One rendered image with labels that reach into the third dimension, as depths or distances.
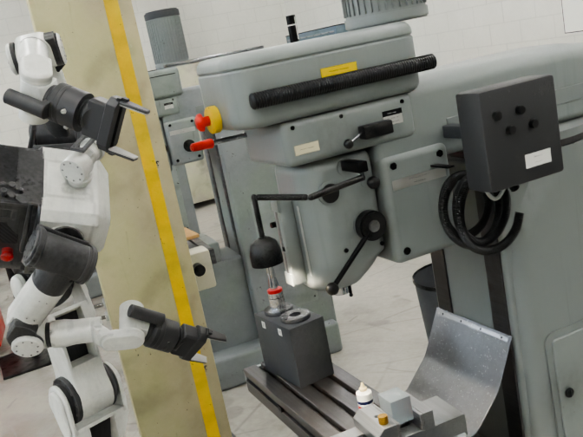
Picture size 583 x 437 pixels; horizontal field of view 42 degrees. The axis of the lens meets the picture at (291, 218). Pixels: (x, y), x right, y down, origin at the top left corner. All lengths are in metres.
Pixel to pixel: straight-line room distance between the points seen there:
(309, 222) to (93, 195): 0.58
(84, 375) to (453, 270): 1.08
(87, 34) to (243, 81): 1.86
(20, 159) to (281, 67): 0.75
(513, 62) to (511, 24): 5.62
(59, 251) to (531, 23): 6.06
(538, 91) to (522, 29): 5.83
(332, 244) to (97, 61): 1.90
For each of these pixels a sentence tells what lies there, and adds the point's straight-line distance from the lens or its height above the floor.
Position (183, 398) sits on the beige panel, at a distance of 3.70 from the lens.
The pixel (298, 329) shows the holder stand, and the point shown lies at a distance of 2.20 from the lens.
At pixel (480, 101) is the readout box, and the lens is 1.57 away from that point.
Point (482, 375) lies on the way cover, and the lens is 2.06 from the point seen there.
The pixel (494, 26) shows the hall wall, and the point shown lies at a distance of 7.78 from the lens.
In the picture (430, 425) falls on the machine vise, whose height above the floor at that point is 1.00.
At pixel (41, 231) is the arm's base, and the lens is 1.84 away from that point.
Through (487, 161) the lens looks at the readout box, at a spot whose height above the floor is 1.58.
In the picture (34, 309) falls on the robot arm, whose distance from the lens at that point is 1.95.
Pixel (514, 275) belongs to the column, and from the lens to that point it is 1.94.
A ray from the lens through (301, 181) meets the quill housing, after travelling 1.70.
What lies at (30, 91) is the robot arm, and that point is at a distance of 1.72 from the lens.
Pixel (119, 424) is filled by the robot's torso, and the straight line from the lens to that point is 2.38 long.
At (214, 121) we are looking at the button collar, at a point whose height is 1.76.
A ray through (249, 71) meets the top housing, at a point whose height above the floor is 1.85.
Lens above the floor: 1.89
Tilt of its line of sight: 13 degrees down
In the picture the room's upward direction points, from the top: 11 degrees counter-clockwise
